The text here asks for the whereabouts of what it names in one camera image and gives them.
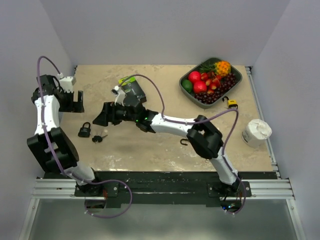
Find orange yellow pineapple toy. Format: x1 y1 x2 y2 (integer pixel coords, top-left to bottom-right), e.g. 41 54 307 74
214 61 231 78

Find orange black padlock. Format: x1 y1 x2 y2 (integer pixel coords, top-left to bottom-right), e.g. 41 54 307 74
179 138 189 146

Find red apple lower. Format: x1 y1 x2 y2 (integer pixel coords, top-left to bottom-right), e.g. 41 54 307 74
193 81 207 94

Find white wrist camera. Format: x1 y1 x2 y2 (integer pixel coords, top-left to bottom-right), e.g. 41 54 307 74
111 85 127 106
57 73 76 93

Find red apple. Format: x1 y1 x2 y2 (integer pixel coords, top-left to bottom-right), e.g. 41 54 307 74
188 71 202 84
193 81 207 94

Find green leafy sprig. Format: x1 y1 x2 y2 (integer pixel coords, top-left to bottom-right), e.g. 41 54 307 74
199 61 216 73

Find grey fruit tray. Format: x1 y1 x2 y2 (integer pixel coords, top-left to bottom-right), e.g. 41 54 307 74
179 57 243 109

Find black-headed key bunch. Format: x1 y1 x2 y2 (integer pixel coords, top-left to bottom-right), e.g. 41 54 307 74
91 134 108 144

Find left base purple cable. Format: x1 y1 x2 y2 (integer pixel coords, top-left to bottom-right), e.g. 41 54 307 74
84 179 133 220

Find Gillette razor box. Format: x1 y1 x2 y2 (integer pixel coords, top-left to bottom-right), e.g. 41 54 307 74
118 76 147 103

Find dark red grape bunch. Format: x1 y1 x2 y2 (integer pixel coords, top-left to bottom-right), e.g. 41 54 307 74
194 72 238 105

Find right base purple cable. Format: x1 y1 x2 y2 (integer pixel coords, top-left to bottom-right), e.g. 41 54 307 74
223 181 252 215

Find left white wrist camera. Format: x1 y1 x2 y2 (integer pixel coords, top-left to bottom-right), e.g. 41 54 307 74
57 73 76 93

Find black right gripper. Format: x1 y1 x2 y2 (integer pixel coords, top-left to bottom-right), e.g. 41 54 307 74
92 101 138 128

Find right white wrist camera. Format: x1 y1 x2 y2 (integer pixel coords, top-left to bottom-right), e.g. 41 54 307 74
111 85 127 106

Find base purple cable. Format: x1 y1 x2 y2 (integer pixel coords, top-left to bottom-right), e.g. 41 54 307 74
223 181 252 215
84 179 133 220

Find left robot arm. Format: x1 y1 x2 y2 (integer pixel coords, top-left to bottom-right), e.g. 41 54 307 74
27 74 104 196

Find yellow black padlock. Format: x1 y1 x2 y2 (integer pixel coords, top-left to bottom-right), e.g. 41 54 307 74
222 96 239 109

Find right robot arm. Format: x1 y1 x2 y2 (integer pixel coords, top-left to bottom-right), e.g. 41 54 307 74
92 96 241 197

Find white paper roll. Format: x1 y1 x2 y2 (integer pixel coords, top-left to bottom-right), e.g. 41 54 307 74
242 119 272 148

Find green lime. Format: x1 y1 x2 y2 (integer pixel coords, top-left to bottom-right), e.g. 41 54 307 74
181 79 193 93

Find red apple upper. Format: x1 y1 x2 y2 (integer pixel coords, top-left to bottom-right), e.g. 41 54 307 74
188 71 202 84

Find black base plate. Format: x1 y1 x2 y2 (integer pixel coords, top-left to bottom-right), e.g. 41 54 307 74
34 171 281 212

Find black KAIJING padlock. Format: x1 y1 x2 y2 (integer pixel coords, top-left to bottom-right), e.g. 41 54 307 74
77 121 91 138

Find red yellow cherries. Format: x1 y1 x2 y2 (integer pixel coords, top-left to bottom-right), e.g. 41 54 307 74
201 71 222 94

